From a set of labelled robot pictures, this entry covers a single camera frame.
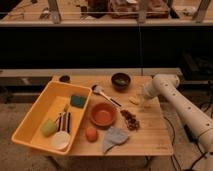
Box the orange plastic bowl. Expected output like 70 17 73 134
90 102 117 127

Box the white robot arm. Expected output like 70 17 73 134
142 74 213 152

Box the black chopsticks bundle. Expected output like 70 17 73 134
58 112 71 133

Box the yellow banana piece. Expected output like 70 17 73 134
129 96 140 105

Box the dish brush with black handle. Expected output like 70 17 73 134
92 85 120 107

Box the dark bowl with green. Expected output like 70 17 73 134
111 73 131 91

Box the orange ball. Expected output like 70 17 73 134
85 127 98 142

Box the yellow plastic tub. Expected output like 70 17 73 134
12 81 92 155

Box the small dark cup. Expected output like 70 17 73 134
59 75 71 83

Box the grey cloth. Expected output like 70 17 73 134
102 126 129 154

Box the brown dried food pile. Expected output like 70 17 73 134
120 110 140 131

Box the green plastic cup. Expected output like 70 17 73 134
40 119 58 137

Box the teal sponge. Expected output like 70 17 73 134
70 95 87 108

